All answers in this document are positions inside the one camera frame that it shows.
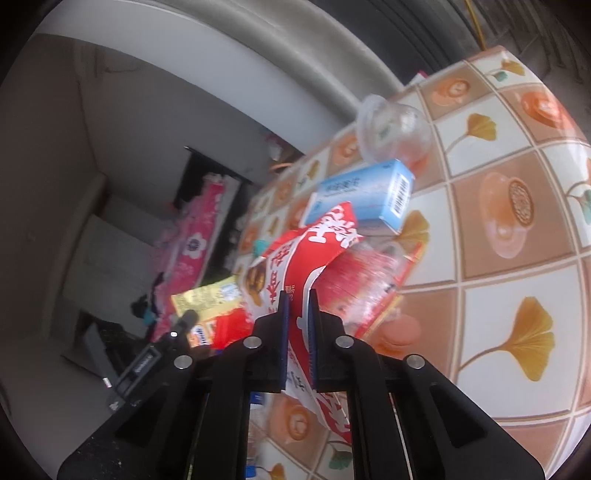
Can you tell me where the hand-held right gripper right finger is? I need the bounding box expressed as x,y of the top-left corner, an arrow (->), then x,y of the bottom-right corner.
307,288 -> 543,480

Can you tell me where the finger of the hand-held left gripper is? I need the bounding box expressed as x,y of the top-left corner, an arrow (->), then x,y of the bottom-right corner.
168,310 -> 200,349

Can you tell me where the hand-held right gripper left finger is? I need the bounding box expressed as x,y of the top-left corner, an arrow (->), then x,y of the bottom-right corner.
58,288 -> 291,480

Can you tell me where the red white snack wrapper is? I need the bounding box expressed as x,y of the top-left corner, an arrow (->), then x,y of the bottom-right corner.
242,202 -> 363,445

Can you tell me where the yellow snack packet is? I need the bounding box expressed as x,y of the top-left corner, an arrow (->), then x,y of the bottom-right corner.
171,276 -> 243,319

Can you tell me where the small red snack packet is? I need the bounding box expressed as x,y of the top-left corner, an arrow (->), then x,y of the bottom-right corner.
189,308 -> 256,349

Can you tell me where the dark flat board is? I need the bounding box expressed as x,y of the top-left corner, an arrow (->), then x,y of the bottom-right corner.
62,310 -> 158,370

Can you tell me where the dark cloth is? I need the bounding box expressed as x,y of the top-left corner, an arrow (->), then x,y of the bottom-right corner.
130,272 -> 168,324

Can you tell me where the crushed clear plastic bottle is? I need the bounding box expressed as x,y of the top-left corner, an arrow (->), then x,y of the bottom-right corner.
318,237 -> 407,330

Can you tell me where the pink flowered blanket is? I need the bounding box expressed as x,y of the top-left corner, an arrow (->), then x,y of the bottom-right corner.
152,173 -> 227,342

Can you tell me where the red orange flat packet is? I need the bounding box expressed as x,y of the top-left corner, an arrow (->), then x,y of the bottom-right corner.
351,240 -> 426,340

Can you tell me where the light blue carton box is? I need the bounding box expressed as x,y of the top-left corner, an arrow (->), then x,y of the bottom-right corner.
302,159 -> 415,234

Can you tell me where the clear plastic cup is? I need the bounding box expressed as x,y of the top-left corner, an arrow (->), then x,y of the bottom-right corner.
355,93 -> 433,166

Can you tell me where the tile patterned tablecloth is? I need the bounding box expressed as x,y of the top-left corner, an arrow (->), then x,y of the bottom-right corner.
231,45 -> 591,480

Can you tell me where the grey curtain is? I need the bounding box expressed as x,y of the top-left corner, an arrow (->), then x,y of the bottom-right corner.
157,0 -> 407,134

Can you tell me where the yellow pole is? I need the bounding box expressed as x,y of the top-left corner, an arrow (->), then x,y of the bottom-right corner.
464,0 -> 486,49

